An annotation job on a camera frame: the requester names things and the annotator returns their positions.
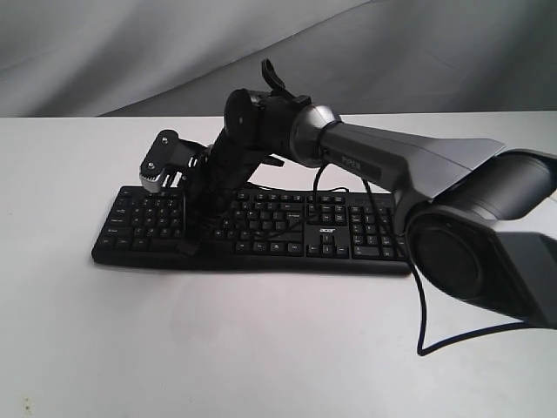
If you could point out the black acer keyboard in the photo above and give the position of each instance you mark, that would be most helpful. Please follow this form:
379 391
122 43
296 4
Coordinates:
265 231

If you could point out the grey backdrop cloth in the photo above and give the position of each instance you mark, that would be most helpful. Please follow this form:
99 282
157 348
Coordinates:
183 58

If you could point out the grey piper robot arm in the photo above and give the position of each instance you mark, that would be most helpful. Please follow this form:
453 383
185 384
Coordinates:
464 206

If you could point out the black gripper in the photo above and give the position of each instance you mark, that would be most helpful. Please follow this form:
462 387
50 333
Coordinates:
212 184

